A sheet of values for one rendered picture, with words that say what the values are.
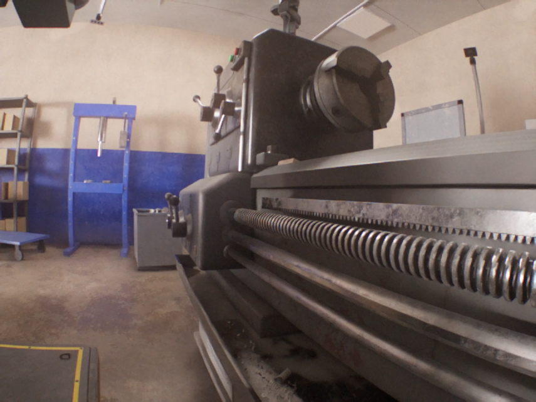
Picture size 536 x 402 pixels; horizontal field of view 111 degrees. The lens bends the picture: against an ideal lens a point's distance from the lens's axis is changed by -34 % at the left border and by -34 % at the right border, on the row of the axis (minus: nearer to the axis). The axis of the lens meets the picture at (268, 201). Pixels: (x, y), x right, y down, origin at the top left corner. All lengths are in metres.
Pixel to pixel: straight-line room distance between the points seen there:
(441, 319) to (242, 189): 0.66
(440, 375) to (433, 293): 0.12
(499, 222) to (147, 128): 4.05
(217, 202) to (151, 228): 1.94
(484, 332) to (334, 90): 0.63
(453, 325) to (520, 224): 0.11
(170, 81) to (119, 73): 0.80
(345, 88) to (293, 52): 0.28
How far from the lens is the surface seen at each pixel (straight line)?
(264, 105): 0.83
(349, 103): 0.74
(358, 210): 0.42
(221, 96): 1.00
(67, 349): 0.89
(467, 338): 0.26
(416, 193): 0.38
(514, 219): 0.30
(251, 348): 0.69
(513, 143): 0.32
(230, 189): 0.79
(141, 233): 2.68
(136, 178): 4.03
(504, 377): 0.36
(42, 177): 4.34
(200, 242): 0.79
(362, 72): 0.76
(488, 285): 0.24
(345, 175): 0.45
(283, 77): 0.90
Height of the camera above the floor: 0.77
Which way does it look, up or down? 1 degrees down
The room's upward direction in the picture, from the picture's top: 2 degrees clockwise
